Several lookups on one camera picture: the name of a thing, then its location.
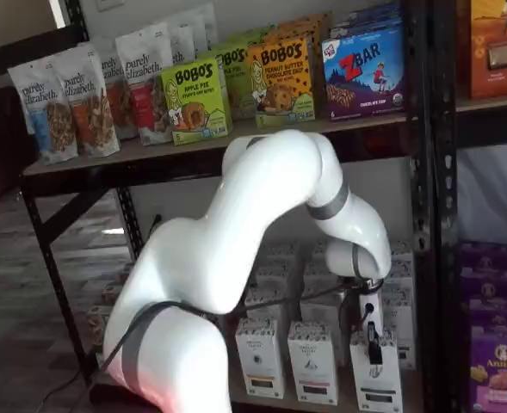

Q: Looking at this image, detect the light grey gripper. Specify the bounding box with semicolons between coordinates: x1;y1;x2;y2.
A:
357;292;386;367

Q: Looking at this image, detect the white box green strip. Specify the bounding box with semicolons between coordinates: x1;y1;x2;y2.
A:
381;296;413;371
384;262;414;302
349;329;405;413
388;240;414;268

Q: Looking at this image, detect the white box pink strip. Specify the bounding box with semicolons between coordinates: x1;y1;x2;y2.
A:
299;292;351;336
287;320;340;405
302;262;344;298
311;240;336;268

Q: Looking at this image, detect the white box yellow strip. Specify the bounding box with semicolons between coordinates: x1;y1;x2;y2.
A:
244;287;288;324
234;317;286;398
265;243;301;270
255;264;297;293

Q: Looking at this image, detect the purple Annie's snack box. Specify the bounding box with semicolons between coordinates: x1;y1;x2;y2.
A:
467;296;507;335
457;241;507;302
469;325;507;413

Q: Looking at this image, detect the black metal shelf rack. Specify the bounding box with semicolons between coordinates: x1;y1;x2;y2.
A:
0;0;437;413
429;0;507;413

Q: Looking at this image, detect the blue Z Bar box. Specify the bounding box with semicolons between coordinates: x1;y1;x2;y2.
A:
329;0;405;40
320;19;408;122

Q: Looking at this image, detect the yellow Bobo's peanut butter box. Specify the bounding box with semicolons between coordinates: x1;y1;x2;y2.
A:
245;37;318;129
276;12;332;48

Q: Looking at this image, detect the green Bobo's apple pie box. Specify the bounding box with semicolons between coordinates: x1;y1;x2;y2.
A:
212;40;258;121
161;56;234;145

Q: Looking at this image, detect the orange snack box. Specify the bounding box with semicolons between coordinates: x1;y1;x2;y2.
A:
467;0;507;101

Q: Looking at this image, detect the red label granola bag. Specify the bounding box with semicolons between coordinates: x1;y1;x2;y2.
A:
114;22;176;146

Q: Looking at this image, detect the white purely elizabeth granola bag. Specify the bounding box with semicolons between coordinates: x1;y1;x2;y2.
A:
188;2;218;48
162;12;196;65
87;36;127;141

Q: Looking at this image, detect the orange label granola bag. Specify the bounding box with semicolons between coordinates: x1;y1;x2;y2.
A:
53;41;121;158

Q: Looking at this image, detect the blue label granola bag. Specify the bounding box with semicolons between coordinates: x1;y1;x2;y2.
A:
6;62;78;167

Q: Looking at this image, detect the black floor cable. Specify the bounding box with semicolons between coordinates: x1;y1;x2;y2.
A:
37;365;95;399

